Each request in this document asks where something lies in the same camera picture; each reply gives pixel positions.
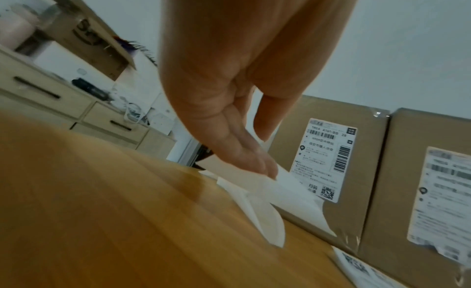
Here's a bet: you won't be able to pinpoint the large white carton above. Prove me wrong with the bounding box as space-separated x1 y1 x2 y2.
111 49 165 116

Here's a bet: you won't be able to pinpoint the person's left hand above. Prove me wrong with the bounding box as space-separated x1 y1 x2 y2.
157 0 362 181

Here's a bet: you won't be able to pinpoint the black tangled wires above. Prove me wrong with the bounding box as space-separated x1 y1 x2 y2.
117 38 159 67

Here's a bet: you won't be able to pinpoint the stack of shipping labels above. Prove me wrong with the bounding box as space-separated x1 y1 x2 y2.
331 246 409 288

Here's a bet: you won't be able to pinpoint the brown cardboard box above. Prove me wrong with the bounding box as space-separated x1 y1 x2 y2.
266 94 391 256
356 107 471 288

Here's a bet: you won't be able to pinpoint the black device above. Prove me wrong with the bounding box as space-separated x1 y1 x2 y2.
71 78 111 101

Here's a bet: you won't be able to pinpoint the open brown carton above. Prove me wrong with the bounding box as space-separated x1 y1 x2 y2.
40 0 137 81

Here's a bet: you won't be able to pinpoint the shipping label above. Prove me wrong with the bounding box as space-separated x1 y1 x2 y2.
406 146 471 266
289 118 359 204

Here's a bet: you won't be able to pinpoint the pale pink cylinder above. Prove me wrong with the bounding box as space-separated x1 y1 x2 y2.
0 2 42 51

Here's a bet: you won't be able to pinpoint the bundle of white cables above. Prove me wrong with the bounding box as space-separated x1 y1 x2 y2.
108 86 148 126

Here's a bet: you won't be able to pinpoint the cream wooden cabinet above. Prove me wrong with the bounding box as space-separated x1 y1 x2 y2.
0 45 178 160

